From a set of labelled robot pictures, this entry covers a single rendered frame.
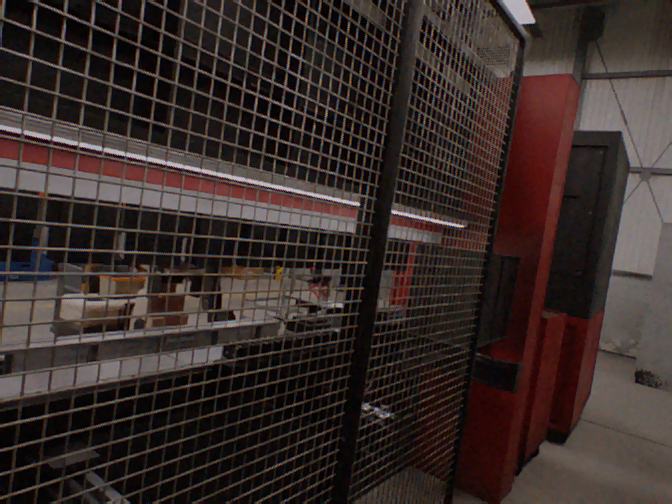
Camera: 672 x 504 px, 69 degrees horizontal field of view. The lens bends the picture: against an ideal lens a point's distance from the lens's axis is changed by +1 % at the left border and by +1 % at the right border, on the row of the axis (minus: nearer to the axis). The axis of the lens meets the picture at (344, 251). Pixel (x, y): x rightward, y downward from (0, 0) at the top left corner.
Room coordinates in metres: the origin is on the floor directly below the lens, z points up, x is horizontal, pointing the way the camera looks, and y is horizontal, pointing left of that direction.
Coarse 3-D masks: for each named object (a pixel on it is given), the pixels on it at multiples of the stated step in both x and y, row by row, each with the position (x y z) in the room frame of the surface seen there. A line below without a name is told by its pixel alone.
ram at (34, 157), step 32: (0, 128) 1.06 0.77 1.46; (0, 160) 1.06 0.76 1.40; (32, 160) 1.11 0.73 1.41; (64, 160) 1.16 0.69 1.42; (96, 160) 1.22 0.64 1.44; (64, 192) 1.17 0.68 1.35; (96, 192) 1.23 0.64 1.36; (128, 192) 1.30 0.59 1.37; (160, 192) 1.37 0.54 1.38; (192, 192) 1.46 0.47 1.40; (224, 192) 1.55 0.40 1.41; (256, 192) 1.66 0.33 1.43; (288, 192) 1.79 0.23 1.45; (352, 224) 2.13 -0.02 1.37; (416, 224) 2.60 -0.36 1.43
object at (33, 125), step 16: (0, 112) 0.88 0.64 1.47; (16, 128) 0.90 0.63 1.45; (32, 128) 0.92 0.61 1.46; (48, 128) 0.95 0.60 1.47; (64, 128) 0.97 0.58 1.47; (96, 144) 1.02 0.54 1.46; (112, 144) 1.05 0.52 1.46; (128, 144) 1.08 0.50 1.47; (144, 144) 1.10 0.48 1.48; (160, 160) 1.14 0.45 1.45; (176, 160) 1.17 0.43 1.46; (192, 160) 1.21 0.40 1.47; (208, 160) 1.25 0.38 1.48; (240, 176) 1.33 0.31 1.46; (256, 176) 1.38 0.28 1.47; (320, 192) 1.62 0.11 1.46; (336, 192) 1.68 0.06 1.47; (400, 208) 2.05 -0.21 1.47; (464, 224) 2.61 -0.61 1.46
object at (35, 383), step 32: (0, 384) 0.88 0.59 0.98; (32, 384) 0.90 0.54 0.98; (64, 384) 0.93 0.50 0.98; (128, 384) 1.00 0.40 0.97; (160, 384) 1.05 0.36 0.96; (0, 416) 0.81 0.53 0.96; (32, 416) 0.85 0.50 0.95; (64, 416) 0.89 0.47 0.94; (96, 416) 0.94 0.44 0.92; (128, 416) 1.01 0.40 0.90; (160, 416) 1.06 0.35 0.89; (0, 448) 0.82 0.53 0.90; (32, 448) 0.86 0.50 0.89
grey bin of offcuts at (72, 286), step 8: (72, 264) 4.21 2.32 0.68; (80, 264) 4.27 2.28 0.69; (72, 272) 4.01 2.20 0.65; (80, 272) 3.93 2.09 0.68; (144, 272) 4.73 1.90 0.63; (72, 280) 4.01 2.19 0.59; (64, 288) 4.05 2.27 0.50; (72, 288) 3.99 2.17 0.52; (80, 288) 3.94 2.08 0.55; (56, 296) 4.12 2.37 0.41; (56, 304) 4.11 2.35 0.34; (56, 312) 4.11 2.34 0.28
